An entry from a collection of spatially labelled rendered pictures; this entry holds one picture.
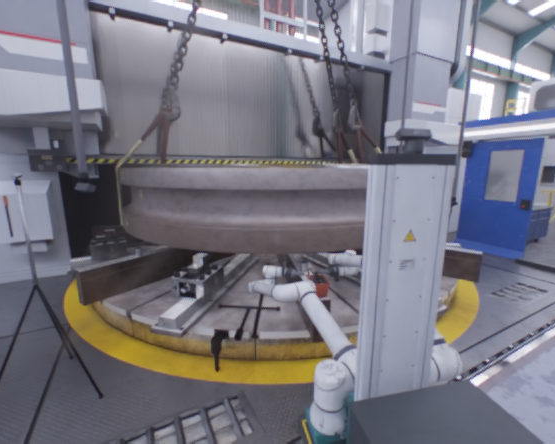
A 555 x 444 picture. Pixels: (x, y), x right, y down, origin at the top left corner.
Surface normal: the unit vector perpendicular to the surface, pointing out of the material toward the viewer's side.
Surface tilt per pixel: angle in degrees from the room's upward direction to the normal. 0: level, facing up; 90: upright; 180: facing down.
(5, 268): 90
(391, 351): 90
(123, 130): 90
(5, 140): 90
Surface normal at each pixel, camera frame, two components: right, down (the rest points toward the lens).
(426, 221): 0.21, 0.19
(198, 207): -0.34, 0.18
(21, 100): 0.47, 0.17
